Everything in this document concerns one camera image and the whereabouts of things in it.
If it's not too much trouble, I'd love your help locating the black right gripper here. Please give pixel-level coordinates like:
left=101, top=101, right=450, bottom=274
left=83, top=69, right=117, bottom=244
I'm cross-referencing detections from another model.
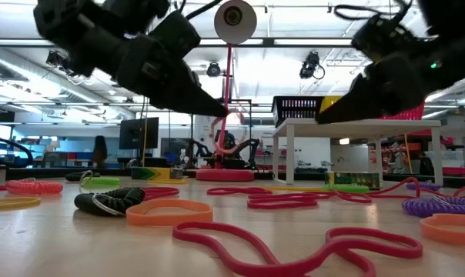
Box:
left=316, top=48, right=450, bottom=125

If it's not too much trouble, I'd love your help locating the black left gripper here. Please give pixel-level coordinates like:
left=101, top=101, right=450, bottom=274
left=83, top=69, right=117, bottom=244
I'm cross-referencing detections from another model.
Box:
left=118, top=34, right=229, bottom=118

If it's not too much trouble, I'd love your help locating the black plastic basket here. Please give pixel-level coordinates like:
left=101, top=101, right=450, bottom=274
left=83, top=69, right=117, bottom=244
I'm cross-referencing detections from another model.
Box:
left=271, top=95, right=326, bottom=128

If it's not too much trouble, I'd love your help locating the red plastic basket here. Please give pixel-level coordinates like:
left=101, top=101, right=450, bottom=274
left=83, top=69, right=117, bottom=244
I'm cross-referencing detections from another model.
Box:
left=377, top=101, right=427, bottom=122

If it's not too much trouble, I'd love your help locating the yellow green crayon box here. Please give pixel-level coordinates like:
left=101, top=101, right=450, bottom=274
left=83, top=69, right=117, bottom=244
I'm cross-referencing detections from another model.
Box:
left=131, top=165, right=186, bottom=182
left=324, top=170, right=381, bottom=191

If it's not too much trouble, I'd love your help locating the green coil wristband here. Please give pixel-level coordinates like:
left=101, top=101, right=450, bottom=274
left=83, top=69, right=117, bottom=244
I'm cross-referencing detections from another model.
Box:
left=79, top=175, right=122, bottom=189
left=322, top=183, right=370, bottom=195

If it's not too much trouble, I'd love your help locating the black coil wristband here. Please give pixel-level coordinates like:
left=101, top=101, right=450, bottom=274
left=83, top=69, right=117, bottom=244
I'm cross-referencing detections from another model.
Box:
left=64, top=170, right=102, bottom=183
left=73, top=186, right=146, bottom=217

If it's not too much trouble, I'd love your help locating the orange coil wristband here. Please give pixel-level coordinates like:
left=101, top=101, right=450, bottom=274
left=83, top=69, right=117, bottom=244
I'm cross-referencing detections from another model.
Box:
left=5, top=179, right=65, bottom=195

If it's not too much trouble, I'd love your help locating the yellow rubber band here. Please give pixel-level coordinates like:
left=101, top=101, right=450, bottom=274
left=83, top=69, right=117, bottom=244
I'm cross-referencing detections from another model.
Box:
left=146, top=178, right=188, bottom=185
left=0, top=196, right=42, bottom=212

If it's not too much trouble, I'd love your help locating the red desk lamp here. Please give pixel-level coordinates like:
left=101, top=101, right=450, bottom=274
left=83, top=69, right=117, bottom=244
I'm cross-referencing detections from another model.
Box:
left=196, top=0, right=258, bottom=182

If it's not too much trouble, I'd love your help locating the white perforated shelf riser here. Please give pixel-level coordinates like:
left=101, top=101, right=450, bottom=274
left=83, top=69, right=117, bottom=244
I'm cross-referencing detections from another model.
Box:
left=272, top=118, right=444, bottom=187

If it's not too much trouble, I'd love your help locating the black computer monitor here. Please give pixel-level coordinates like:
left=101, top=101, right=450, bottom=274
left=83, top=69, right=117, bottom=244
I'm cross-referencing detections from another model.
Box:
left=119, top=116, right=160, bottom=151

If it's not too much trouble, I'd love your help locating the person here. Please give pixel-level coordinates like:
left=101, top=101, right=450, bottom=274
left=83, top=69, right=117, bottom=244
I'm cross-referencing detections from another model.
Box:
left=92, top=135, right=109, bottom=169

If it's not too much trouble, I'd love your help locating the black ceiling-mounted camera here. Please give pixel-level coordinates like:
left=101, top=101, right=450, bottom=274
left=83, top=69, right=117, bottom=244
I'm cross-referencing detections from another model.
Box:
left=45, top=49, right=70, bottom=71
left=206, top=61, right=222, bottom=78
left=299, top=51, right=326, bottom=81

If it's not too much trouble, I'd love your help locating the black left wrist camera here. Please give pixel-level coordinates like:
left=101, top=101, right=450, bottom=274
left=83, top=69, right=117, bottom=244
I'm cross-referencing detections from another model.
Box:
left=149, top=10, right=202, bottom=58

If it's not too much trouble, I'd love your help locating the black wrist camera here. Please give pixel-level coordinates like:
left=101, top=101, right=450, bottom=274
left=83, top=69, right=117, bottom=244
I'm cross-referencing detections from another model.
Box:
left=350, top=13, right=420, bottom=62
left=149, top=10, right=202, bottom=58

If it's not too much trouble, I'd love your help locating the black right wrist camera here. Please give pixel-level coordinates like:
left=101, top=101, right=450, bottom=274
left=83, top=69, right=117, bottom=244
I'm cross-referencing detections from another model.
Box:
left=350, top=13, right=420, bottom=62

